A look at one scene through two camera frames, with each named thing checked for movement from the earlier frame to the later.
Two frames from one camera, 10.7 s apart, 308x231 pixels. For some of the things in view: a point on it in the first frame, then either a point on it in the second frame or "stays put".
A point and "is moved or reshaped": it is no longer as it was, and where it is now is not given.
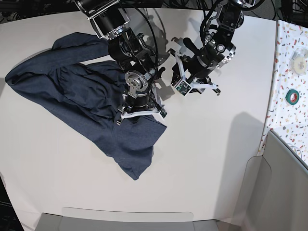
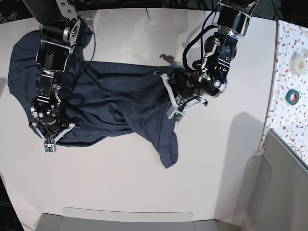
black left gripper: [131, 105] to [51, 126]
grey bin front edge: [80, 219] stays put
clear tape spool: [298, 61] stays put
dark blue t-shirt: [90, 96] is moved or reshaped
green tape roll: [292, 96] stays put
